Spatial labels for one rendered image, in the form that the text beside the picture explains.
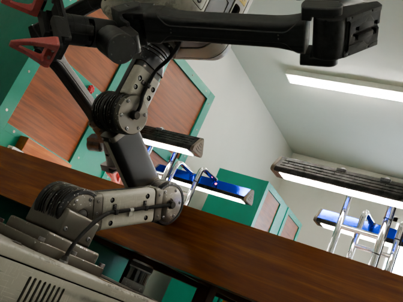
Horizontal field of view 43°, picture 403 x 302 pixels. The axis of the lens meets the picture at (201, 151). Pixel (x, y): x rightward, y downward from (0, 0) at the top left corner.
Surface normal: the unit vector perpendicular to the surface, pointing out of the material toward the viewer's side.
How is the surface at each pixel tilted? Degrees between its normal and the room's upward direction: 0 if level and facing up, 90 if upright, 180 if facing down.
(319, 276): 90
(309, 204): 90
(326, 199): 90
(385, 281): 90
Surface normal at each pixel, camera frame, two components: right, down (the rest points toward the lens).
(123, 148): 0.75, 0.15
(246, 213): -0.39, -0.42
